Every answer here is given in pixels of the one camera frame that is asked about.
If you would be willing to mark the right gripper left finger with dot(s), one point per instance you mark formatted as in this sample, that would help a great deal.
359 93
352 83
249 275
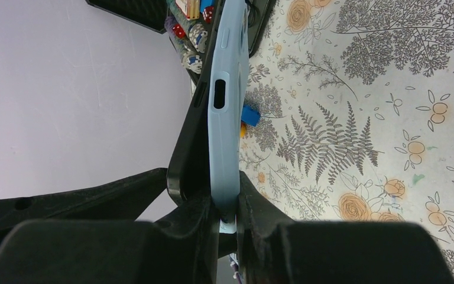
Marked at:
93 235

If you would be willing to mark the red die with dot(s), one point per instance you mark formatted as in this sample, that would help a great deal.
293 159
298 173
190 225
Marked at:
178 31

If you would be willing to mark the black poker chip case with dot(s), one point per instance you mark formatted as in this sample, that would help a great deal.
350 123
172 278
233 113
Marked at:
160 16

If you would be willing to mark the black phone from blue case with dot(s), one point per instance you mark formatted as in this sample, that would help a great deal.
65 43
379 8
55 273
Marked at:
188 170

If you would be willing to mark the floral table mat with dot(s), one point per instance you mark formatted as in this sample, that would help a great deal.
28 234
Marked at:
357 113

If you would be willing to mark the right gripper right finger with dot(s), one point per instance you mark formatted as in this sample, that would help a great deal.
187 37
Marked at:
273 248

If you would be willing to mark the light blue phone case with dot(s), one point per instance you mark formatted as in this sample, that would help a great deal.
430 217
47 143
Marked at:
228 83

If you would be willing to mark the red toy brick car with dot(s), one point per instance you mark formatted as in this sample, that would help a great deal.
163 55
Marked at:
249 116

